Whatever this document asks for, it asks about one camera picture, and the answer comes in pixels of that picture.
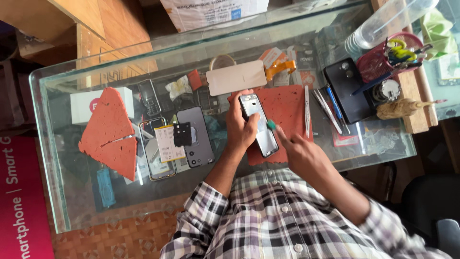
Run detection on wooden handled brush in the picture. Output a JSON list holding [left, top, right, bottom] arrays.
[[376, 98, 448, 121]]

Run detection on clear tape roll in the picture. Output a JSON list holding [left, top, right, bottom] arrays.
[[209, 53, 237, 71]]

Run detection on silver pointed tweezers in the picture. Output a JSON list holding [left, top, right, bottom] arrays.
[[312, 89, 343, 135]]

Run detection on small red card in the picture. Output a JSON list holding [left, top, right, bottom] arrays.
[[186, 69, 204, 91]]

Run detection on white cardboard box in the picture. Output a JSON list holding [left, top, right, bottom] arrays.
[[70, 86, 135, 126]]

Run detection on green cloth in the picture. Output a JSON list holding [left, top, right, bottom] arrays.
[[419, 7, 459, 60]]

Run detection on black phone frame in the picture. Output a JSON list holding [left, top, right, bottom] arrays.
[[239, 93, 280, 158]]

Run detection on white and yellow phone battery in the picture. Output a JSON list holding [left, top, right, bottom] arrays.
[[154, 124, 187, 163]]

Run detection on clear plastic bottle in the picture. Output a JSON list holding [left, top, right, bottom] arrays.
[[344, 0, 440, 51]]

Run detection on round metal tin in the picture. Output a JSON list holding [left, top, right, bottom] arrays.
[[372, 79, 402, 103]]

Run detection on small red triangular mat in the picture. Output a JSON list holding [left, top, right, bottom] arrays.
[[88, 135, 138, 182]]

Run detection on heap of orange white packets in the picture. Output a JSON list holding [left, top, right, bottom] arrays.
[[258, 46, 325, 89]]

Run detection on red rectangular work mat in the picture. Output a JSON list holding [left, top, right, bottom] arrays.
[[227, 85, 314, 166]]

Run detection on pink plastic tool basket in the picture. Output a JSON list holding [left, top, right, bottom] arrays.
[[355, 32, 426, 84]]

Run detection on crumpled white paper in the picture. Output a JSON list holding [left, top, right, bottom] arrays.
[[165, 75, 193, 101]]

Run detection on open phone with gold rim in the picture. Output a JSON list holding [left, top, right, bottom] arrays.
[[138, 117, 178, 181]]

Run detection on large red triangular mat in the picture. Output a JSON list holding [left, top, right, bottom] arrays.
[[78, 86, 136, 154]]

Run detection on beige phone display panel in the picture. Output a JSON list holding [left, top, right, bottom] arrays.
[[206, 60, 297, 97]]

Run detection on small black plastic part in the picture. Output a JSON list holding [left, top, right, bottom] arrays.
[[173, 122, 193, 147]]

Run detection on person's left hand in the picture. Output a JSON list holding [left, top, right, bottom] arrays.
[[226, 89, 261, 152]]

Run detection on wooden board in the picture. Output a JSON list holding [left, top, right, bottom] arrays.
[[370, 0, 440, 134]]

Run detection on black phone back cover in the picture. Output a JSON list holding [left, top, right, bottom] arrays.
[[323, 57, 376, 124]]

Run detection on yellow handled scissors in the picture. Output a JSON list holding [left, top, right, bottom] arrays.
[[386, 37, 418, 62]]

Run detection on blue handled screwdriver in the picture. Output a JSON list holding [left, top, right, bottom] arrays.
[[326, 84, 351, 135]]

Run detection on person's right hand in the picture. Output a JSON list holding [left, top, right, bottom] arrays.
[[275, 124, 335, 177]]

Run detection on red printed banner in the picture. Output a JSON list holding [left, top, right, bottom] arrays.
[[0, 135, 55, 259]]

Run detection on black keypad phone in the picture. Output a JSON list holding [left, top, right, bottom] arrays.
[[137, 79, 162, 117]]

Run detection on person's plaid shirt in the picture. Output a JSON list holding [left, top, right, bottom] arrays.
[[160, 168, 454, 259]]

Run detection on grey phone back cover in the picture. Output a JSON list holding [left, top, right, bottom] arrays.
[[176, 105, 216, 169]]

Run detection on large printed carton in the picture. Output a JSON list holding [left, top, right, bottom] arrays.
[[160, 0, 270, 33]]

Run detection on dark blue pen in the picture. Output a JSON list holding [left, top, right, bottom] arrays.
[[352, 71, 393, 96]]

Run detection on black chair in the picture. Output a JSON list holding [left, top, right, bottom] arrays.
[[400, 174, 460, 259]]

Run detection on silver straight tweezers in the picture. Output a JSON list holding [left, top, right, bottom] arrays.
[[304, 85, 311, 139]]

